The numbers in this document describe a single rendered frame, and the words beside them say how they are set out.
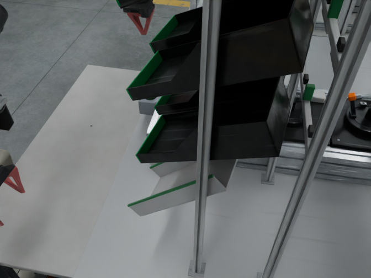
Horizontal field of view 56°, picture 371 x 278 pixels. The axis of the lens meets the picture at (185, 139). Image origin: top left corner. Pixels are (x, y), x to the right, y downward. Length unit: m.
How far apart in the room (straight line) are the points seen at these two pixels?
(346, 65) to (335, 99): 0.05
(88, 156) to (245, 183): 0.52
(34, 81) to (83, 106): 1.81
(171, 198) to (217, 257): 0.27
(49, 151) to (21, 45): 2.56
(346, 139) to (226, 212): 0.43
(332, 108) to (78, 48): 3.15
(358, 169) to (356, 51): 0.73
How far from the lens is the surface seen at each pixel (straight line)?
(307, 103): 0.68
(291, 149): 1.09
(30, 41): 3.79
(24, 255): 1.05
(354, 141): 1.17
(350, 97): 1.17
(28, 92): 3.09
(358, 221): 1.12
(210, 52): 0.46
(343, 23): 1.95
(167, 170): 0.90
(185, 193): 0.72
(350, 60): 0.46
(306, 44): 0.52
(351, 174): 1.17
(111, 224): 1.03
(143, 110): 1.24
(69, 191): 1.13
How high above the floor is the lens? 1.72
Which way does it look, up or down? 45 degrees down
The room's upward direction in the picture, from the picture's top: straight up
